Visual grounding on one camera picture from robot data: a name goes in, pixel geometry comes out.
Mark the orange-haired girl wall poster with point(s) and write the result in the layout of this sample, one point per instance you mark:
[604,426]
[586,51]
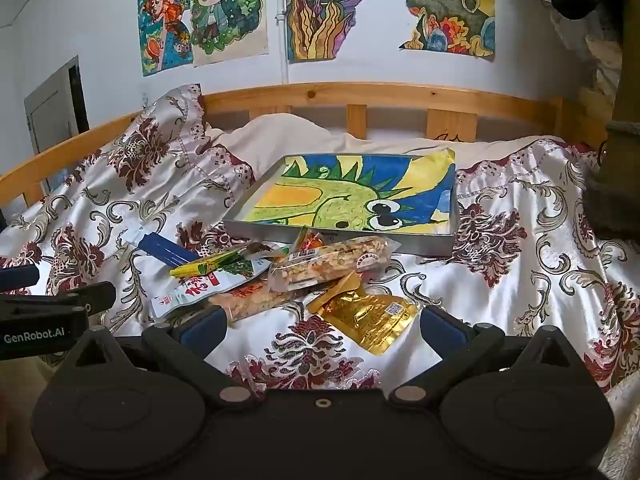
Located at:
[162,25]

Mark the clear orange snack packet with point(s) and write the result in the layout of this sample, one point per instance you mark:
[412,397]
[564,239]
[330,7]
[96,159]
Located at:
[307,242]

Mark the grey door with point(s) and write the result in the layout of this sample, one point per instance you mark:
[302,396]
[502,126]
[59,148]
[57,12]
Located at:
[55,110]

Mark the clear nut bar packet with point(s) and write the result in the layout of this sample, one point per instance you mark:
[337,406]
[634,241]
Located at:
[325,260]

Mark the patterned grey cloth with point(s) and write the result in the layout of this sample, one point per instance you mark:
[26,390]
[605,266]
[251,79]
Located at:
[595,50]

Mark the long dark blue packet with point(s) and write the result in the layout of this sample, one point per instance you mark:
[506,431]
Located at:
[162,250]

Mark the wooden bed frame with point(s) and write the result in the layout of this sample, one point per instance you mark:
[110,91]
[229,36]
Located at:
[350,92]

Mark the yellow green snack packet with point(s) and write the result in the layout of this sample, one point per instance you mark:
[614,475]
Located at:
[200,266]

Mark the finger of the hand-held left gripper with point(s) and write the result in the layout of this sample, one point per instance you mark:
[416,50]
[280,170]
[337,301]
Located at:
[20,279]
[95,295]

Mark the grey metal tray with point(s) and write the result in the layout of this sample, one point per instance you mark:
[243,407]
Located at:
[350,241]

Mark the colourful crayon drawing sheet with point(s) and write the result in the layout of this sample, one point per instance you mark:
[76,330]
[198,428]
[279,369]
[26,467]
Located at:
[325,195]

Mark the gold foil snack packet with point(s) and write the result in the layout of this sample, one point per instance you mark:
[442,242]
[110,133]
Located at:
[365,315]

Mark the clear rice cracker packet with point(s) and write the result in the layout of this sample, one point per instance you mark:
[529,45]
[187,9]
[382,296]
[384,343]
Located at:
[250,301]

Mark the yellow seaweed wall poster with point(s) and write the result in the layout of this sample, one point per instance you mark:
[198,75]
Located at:
[320,25]

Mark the white wall pipe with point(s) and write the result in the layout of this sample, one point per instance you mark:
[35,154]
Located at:
[284,72]

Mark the floral satin blanket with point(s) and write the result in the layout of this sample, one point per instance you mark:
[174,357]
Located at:
[500,285]

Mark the green hill wall poster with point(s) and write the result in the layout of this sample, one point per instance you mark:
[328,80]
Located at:
[450,10]

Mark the dark brown snack packet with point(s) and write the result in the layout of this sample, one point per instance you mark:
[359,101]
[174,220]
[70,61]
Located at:
[257,248]

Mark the blonde cartoon child wall poster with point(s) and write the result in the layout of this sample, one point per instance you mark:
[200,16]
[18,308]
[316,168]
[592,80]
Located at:
[225,10]

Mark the white red-print snack packet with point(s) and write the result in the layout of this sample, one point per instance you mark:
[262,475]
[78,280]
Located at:
[185,295]

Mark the cream bed sheet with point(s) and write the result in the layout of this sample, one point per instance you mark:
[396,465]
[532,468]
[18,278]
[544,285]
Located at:
[280,135]

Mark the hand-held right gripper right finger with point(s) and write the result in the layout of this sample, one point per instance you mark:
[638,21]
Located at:
[441,327]

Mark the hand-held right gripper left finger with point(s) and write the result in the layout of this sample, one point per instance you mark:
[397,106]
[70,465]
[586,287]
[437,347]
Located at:
[205,326]

